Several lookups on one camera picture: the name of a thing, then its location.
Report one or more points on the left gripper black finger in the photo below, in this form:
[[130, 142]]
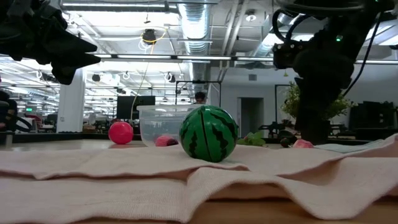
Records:
[[70, 63], [76, 43]]

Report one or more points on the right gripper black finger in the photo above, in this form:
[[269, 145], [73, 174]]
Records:
[[312, 109]]

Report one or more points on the pink lumpy toy fruit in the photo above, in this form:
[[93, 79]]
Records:
[[303, 144]]

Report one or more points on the pink red toy ball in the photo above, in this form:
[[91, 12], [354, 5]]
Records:
[[120, 133]]

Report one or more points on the clear plastic tupperware container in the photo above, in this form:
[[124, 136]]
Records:
[[158, 121]]

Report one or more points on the green striped watermelon toy ball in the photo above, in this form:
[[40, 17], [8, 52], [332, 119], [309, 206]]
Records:
[[208, 133]]

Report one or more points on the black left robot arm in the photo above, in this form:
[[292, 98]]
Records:
[[7, 28]]

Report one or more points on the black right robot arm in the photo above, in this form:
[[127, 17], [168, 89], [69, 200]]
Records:
[[348, 25]]

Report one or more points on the green potted plant black pot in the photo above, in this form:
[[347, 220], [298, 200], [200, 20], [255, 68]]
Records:
[[289, 102]]

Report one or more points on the black hanging ceiling lamp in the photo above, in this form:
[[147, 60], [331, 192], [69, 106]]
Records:
[[171, 77], [95, 77]]

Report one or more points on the white square pillar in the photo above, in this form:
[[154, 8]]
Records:
[[71, 105]]

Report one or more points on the small dark round object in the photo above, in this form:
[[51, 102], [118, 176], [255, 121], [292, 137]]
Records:
[[284, 143]]

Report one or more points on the grey blue microfiber cloth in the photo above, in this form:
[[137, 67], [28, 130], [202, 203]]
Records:
[[348, 147]]

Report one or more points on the dark grey doorway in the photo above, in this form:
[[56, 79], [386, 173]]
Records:
[[252, 116]]

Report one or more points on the green exit sign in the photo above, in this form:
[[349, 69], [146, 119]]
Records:
[[29, 109]]

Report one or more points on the black equipment cabinets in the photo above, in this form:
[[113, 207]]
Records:
[[373, 118]]

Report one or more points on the black computer monitor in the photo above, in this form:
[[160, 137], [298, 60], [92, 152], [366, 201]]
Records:
[[127, 107]]

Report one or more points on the person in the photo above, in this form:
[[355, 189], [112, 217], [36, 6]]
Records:
[[7, 112], [200, 98]]

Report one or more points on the round ceiling sensor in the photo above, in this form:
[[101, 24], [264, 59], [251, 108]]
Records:
[[250, 17]]

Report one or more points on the long overhead light bar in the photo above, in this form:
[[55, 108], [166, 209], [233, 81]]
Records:
[[202, 58]]

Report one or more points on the pale pink knit cloth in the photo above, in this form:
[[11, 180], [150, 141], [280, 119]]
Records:
[[124, 186]]

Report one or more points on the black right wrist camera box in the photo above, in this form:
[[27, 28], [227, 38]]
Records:
[[284, 54]]

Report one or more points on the silver slanted ventilation duct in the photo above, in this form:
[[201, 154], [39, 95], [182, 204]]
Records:
[[264, 46]]

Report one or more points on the grey wall vent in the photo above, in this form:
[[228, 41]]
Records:
[[252, 77]]

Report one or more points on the black ceiling camera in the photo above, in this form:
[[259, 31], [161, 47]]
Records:
[[149, 35]]

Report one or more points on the grey metal post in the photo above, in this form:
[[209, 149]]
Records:
[[8, 138]]

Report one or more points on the silver corrugated ventilation duct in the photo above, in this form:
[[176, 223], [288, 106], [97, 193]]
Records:
[[194, 25]]

